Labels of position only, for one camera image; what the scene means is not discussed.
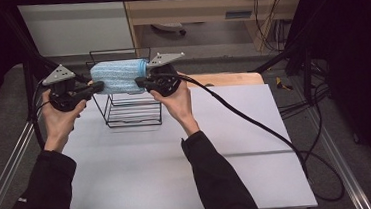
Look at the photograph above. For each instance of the person's left hand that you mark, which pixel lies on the person's left hand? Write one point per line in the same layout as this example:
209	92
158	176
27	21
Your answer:
58	126

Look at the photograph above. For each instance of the blue striped cloth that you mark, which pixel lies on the blue striped cloth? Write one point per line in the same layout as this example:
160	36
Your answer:
117	76

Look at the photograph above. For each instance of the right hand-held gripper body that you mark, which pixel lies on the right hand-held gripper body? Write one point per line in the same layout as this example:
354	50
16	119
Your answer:
163	58

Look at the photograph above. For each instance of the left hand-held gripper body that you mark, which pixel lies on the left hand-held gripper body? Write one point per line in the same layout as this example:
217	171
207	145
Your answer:
59	74

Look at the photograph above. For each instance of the office chair base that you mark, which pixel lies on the office chair base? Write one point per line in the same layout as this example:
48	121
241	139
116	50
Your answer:
169	27

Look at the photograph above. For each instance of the aluminium rail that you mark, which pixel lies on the aluminium rail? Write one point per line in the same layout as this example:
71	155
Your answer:
7	165
342	162

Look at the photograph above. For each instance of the black metal stand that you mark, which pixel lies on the black metal stand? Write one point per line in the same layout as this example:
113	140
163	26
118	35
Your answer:
27	70
306	71

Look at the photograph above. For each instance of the wooden desk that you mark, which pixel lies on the wooden desk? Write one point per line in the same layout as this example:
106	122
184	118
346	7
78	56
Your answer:
193	12

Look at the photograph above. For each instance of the person's right hand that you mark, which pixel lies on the person's right hand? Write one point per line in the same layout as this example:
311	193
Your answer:
178	106

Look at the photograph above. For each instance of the white cabinet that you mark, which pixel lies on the white cabinet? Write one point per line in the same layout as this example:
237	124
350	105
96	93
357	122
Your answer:
73	26

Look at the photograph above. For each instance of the yellow black tape strip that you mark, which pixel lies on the yellow black tape strip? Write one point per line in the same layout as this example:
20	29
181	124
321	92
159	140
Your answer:
282	84

